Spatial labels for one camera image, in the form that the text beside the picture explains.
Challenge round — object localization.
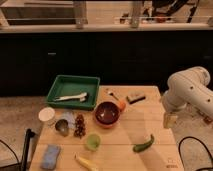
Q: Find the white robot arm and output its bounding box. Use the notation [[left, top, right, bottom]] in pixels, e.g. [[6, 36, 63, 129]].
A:
[[161, 66, 213, 129]]

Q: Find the green plastic cup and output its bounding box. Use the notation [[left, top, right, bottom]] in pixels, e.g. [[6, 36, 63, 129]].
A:
[[85, 134, 101, 151]]

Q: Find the metal cup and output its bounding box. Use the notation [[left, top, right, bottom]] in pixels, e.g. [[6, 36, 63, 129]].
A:
[[55, 119, 69, 136]]

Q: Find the white round lid cup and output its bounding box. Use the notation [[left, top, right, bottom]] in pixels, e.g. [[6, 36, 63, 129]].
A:
[[38, 107, 55, 125]]

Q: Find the black brush block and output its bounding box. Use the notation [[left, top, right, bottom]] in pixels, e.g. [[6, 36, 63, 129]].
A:
[[126, 93, 146, 104]]

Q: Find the orange round fruit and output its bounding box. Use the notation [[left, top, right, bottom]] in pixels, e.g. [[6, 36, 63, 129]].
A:
[[118, 100, 126, 111]]

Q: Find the dark red bowl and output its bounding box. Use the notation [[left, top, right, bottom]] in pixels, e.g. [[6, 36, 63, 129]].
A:
[[94, 101, 120, 129]]

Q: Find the brown grape bunch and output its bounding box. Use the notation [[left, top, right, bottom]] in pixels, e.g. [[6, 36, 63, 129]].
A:
[[74, 114, 86, 138]]

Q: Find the clear plastic bag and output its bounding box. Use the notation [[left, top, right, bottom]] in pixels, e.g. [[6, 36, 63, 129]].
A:
[[61, 112, 75, 129]]

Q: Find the green plastic tray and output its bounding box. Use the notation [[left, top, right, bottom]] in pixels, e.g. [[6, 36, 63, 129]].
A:
[[46, 75, 100, 110]]

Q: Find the blue sponge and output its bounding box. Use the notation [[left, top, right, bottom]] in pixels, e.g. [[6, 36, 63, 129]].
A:
[[40, 144, 61, 170]]

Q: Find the black cable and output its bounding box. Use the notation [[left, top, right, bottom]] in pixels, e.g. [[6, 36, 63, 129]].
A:
[[177, 136, 213, 171]]

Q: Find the black chair frame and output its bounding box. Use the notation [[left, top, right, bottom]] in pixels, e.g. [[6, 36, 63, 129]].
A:
[[0, 129, 36, 171]]

